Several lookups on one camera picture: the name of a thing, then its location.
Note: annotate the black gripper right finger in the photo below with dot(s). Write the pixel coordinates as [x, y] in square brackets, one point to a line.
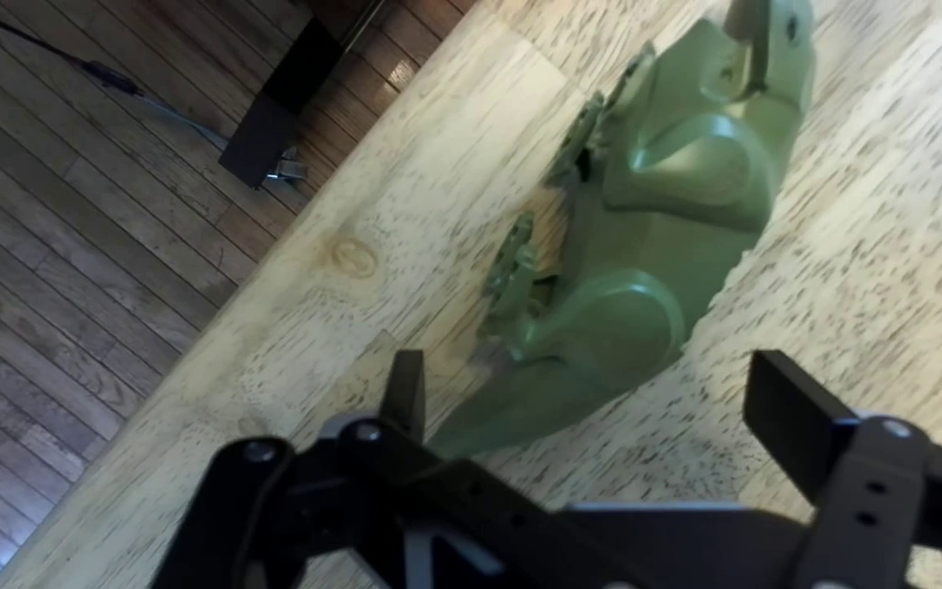
[810, 426]

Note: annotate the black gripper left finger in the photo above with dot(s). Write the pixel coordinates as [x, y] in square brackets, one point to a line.
[407, 392]

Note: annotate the green toy dinosaur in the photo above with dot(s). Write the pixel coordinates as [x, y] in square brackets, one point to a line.
[668, 218]

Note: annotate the black metal stand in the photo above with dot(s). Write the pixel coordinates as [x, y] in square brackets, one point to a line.
[275, 107]

